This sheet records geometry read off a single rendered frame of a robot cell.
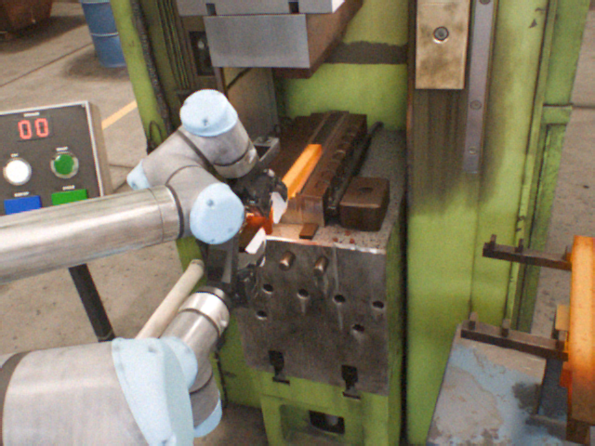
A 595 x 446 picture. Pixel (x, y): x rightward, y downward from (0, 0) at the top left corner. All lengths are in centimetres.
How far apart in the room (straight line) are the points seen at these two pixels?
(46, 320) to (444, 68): 207
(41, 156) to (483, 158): 94
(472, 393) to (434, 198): 42
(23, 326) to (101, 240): 206
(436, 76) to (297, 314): 61
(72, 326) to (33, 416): 210
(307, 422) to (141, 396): 127
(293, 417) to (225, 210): 110
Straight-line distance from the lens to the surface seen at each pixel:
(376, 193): 120
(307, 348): 141
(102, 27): 575
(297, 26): 105
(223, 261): 93
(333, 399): 153
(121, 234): 70
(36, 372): 55
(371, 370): 140
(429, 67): 114
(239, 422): 205
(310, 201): 120
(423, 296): 148
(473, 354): 123
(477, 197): 128
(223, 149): 87
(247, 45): 109
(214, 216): 72
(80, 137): 131
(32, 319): 276
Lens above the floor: 162
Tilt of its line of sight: 33 degrees down
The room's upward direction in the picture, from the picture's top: 8 degrees counter-clockwise
